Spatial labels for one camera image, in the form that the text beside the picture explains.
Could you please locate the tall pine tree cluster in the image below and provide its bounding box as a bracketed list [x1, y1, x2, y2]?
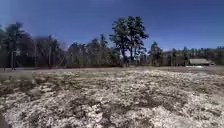
[108, 15, 150, 66]

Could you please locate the dark wood of trees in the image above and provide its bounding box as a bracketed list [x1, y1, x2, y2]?
[0, 21, 224, 70]

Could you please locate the pale dry rough ground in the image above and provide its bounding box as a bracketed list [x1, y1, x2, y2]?
[0, 65, 224, 128]

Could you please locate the row of poles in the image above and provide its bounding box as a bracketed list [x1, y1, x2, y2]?
[9, 44, 68, 70]

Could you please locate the low grey-roofed building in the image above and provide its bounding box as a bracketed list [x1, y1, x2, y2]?
[187, 58, 214, 67]

